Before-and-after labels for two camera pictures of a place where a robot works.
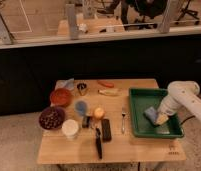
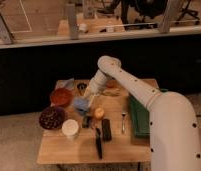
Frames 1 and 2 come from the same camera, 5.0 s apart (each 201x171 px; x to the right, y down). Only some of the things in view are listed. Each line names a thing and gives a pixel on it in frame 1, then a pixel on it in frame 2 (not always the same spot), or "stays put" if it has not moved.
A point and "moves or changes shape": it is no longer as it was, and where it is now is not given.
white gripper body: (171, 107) -> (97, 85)
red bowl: (61, 96) stays put
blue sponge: (151, 113) moves or changes shape
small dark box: (86, 121) stays put
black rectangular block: (106, 130) stays put
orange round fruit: (99, 113) stays put
